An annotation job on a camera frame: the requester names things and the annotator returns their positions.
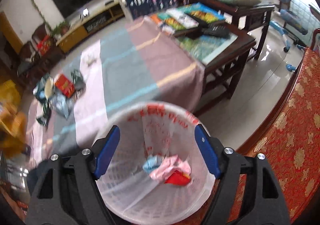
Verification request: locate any white lined trash basket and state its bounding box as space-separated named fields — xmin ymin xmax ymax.
xmin=96 ymin=101 xmax=215 ymax=224

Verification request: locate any yellow snack bag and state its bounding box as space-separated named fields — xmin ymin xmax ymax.
xmin=1 ymin=102 xmax=27 ymax=158

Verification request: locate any black remote control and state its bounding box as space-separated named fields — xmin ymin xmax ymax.
xmin=202 ymin=25 xmax=230 ymax=38

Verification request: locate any light blue plastic bag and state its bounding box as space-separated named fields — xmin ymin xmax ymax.
xmin=142 ymin=155 xmax=164 ymax=174

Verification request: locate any dark wooden side table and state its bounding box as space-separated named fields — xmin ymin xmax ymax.
xmin=178 ymin=0 xmax=275 ymax=60

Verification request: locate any blue picture book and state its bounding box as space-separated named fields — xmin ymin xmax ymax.
xmin=177 ymin=3 xmax=225 ymax=24

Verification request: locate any white paper cup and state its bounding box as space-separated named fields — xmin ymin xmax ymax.
xmin=44 ymin=77 xmax=54 ymax=99

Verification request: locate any white tissue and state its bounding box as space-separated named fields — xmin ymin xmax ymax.
xmin=86 ymin=55 xmax=97 ymax=67

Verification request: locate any striped pastel tablecloth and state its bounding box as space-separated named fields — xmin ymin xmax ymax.
xmin=27 ymin=18 xmax=204 ymax=168

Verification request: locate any dark green snack wrapper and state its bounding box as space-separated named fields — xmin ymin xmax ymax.
xmin=71 ymin=69 xmax=85 ymax=90

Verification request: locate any blue child chair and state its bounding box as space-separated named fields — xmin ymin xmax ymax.
xmin=269 ymin=0 xmax=308 ymax=53

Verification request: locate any white remote control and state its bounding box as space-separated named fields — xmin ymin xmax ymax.
xmin=166 ymin=8 xmax=199 ymax=29

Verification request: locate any potted green plant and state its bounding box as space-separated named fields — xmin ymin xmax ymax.
xmin=51 ymin=21 xmax=70 ymax=37

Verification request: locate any dark wooden coffee table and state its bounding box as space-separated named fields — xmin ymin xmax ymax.
xmin=173 ymin=23 xmax=256 ymax=116

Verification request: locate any wooden tv cabinet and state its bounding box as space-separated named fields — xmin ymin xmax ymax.
xmin=56 ymin=1 xmax=124 ymax=53

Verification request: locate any red cardboard box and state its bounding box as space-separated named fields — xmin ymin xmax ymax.
xmin=54 ymin=74 xmax=75 ymax=98

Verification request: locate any red floral sofa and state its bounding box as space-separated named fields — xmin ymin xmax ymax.
xmin=175 ymin=28 xmax=320 ymax=225

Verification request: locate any pink plastic wrapper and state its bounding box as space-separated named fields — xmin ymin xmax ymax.
xmin=149 ymin=155 xmax=191 ymax=182

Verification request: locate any red snack wrapper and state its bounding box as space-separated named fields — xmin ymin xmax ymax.
xmin=164 ymin=170 xmax=191 ymax=186

